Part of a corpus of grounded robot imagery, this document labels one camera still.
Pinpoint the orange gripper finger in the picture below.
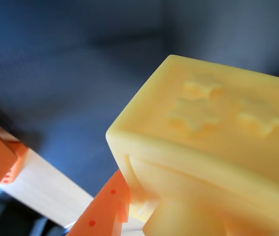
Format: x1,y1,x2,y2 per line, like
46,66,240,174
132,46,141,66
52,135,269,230
68,169,131,236

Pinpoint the yellow toy building block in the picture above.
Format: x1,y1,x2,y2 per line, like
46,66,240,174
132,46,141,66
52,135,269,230
105,54,279,236

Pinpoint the black flat object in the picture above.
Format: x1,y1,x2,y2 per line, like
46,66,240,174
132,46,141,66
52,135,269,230
0,191,65,236

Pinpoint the dark grey table mat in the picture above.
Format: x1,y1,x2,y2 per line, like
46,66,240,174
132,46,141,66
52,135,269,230
0,0,279,197

